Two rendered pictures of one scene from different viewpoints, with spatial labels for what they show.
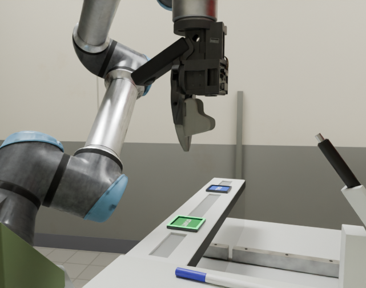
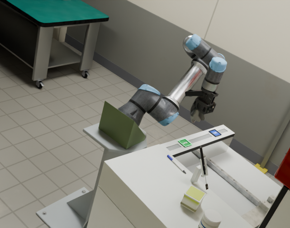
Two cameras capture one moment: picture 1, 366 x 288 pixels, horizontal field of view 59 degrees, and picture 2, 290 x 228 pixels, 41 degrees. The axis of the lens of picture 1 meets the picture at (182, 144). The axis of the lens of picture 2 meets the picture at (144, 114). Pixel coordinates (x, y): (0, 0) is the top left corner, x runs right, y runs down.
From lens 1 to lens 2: 1.49 m
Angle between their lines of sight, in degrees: 31
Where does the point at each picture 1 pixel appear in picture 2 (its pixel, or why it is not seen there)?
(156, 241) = (171, 144)
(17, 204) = (139, 112)
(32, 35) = not seen: outside the picture
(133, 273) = (158, 150)
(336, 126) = not seen: outside the picture
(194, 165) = (263, 88)
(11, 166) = (141, 99)
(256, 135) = not seen: outside the picture
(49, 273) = (141, 135)
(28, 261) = (137, 131)
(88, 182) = (163, 112)
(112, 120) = (183, 88)
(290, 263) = (221, 173)
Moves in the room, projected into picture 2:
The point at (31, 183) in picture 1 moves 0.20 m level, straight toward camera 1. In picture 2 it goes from (145, 106) to (142, 125)
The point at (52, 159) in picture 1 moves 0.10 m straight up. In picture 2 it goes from (154, 100) to (159, 84)
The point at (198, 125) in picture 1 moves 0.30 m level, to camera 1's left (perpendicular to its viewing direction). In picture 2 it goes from (197, 118) to (146, 92)
